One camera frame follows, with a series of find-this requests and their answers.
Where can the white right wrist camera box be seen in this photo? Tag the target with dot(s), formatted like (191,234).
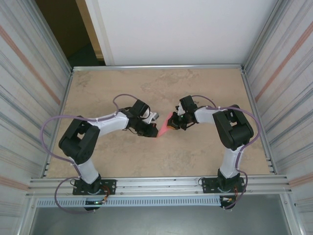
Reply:
(181,109)

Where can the brown wooden door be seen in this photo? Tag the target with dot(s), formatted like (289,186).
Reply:
(66,24)

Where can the aluminium table edge rail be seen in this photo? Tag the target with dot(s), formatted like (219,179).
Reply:
(159,66)
(66,93)
(249,93)

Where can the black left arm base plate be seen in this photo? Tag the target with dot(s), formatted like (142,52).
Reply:
(110,187)

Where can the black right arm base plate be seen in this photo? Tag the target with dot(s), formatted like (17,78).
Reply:
(209,184)

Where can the pink cloth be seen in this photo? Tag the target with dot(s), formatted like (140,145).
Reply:
(163,129)

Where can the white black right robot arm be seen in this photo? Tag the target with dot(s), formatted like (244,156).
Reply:
(232,129)

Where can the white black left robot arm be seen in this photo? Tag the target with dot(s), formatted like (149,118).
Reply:
(78,142)

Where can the aluminium frame post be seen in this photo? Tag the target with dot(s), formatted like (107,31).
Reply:
(265,34)

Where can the wide aluminium mounting rail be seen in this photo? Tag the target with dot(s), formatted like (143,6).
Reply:
(159,186)

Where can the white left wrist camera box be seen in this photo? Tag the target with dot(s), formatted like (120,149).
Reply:
(151,117)

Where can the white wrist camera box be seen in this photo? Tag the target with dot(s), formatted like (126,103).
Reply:
(151,117)
(181,109)

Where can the white door frame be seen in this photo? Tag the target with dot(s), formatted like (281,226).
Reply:
(101,36)

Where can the translucent plastic enclosure panel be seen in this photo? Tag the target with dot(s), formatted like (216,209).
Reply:
(293,98)
(19,98)

